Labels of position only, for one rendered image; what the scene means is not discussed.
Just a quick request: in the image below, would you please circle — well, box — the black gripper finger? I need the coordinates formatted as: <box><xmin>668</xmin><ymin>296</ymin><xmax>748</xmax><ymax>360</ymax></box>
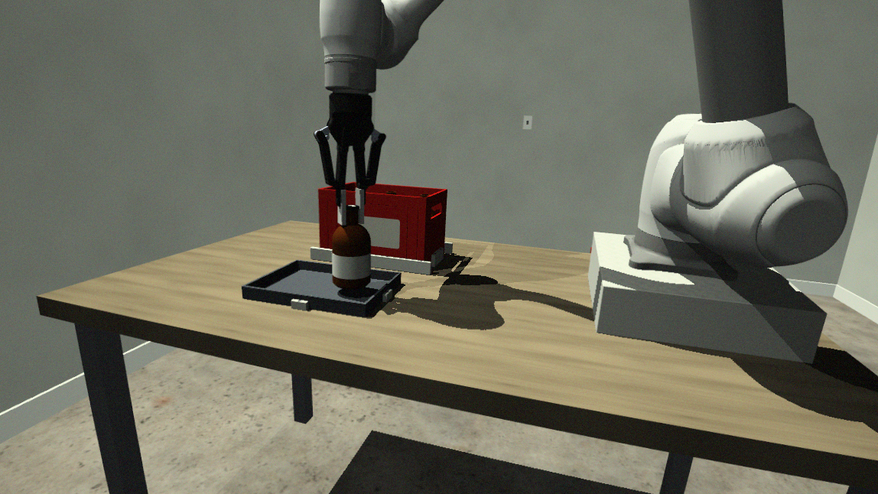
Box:
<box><xmin>314</xmin><ymin>126</ymin><xmax>350</xmax><ymax>226</ymax></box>
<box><xmin>353</xmin><ymin>127</ymin><xmax>386</xmax><ymax>224</ymax></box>

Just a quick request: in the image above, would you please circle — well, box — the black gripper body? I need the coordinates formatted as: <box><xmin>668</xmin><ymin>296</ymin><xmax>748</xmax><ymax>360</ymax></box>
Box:
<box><xmin>327</xmin><ymin>93</ymin><xmax>374</xmax><ymax>147</ymax></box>

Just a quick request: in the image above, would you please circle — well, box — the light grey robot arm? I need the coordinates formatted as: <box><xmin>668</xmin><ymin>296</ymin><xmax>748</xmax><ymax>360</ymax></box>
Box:
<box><xmin>320</xmin><ymin>0</ymin><xmax>848</xmax><ymax>281</ymax></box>

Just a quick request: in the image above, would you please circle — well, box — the red crate with dividers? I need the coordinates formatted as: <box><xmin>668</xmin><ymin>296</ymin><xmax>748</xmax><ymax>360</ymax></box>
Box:
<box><xmin>318</xmin><ymin>184</ymin><xmax>446</xmax><ymax>262</ymax></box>

